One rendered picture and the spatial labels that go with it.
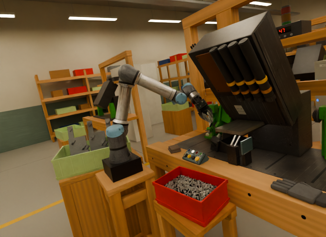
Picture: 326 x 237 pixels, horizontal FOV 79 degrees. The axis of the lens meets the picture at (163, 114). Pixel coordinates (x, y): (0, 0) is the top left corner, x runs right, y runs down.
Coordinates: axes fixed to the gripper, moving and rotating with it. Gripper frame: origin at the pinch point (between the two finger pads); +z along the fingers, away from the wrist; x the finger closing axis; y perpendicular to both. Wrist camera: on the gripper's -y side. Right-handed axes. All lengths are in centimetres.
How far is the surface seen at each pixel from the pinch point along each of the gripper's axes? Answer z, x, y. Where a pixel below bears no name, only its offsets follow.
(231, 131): 21.9, 2.8, 20.0
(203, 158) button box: 17.9, -16.8, -1.5
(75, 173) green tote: -26, -110, -5
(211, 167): 26.0, -15.3, 1.2
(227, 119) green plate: 5.5, 8.2, 1.7
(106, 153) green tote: -31, -83, -11
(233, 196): 44.7, -13.1, 2.5
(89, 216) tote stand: 0, -122, -30
